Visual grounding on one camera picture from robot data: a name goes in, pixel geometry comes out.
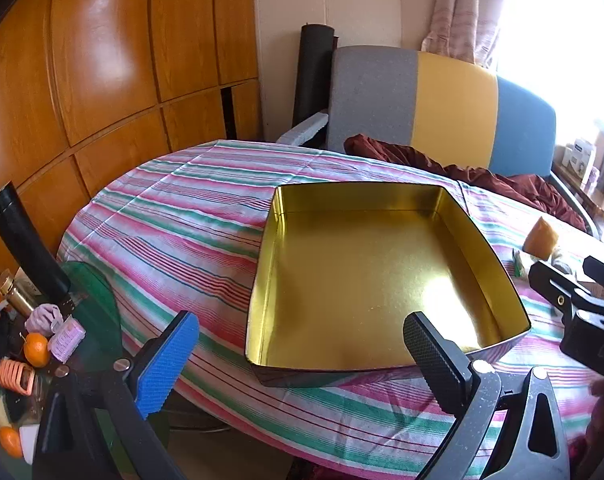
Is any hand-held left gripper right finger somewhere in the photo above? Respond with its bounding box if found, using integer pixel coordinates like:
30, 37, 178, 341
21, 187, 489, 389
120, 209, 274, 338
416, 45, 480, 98
403, 311, 572, 480

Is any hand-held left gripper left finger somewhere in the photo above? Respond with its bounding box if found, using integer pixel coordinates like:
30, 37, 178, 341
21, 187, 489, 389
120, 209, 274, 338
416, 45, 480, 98
32, 310, 203, 480

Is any yellow sponge cake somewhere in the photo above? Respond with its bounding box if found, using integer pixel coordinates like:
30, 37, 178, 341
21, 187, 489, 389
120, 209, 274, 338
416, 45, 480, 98
524, 216, 558, 261

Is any gold metal tin box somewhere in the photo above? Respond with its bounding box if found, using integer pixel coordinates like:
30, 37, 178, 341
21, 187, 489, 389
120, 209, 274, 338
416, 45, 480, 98
245, 182, 532, 388

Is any green glass side table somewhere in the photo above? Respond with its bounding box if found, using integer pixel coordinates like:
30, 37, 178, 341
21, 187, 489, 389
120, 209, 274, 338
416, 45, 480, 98
57, 260, 173, 480

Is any maroon blanket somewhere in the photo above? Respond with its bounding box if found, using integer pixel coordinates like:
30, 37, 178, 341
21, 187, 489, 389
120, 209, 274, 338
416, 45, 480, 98
343, 133, 590, 233

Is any white carton with blue print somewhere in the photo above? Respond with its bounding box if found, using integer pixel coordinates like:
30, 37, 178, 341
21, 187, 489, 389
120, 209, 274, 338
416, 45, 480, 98
562, 137, 598, 181

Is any orange fruit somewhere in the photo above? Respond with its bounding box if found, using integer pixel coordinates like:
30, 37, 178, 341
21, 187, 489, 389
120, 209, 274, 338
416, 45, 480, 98
23, 332, 50, 367
0, 426, 24, 458

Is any striped tablecloth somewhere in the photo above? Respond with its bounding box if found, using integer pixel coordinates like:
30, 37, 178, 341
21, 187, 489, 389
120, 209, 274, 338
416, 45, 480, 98
57, 139, 604, 478

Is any orange hair clip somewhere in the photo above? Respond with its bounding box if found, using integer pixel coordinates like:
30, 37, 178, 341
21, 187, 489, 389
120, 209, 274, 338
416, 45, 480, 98
0, 360, 37, 397

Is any gold bottle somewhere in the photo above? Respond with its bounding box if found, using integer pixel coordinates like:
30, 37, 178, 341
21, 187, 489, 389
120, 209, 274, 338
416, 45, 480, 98
0, 270, 40, 316

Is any black bottle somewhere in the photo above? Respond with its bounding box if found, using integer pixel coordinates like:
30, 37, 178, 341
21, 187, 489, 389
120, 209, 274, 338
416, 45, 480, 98
0, 182, 75, 311

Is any grey yellow blue headboard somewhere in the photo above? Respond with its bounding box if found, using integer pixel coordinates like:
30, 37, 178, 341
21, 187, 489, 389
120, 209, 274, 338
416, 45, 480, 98
327, 45, 558, 178

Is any floral beige curtain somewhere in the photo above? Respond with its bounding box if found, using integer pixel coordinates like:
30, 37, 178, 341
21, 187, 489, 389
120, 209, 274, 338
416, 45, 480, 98
422, 0, 508, 68

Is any wooden wardrobe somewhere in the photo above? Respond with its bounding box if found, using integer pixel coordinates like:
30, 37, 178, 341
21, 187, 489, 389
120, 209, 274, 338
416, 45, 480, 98
0, 0, 263, 281

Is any black rolled mat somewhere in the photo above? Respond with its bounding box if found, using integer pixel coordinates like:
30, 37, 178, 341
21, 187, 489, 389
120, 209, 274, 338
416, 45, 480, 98
292, 22, 338, 133

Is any grey bed rail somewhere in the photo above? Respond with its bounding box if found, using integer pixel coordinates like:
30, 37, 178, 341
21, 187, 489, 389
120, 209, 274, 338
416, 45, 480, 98
549, 170, 603, 238
275, 111, 329, 148

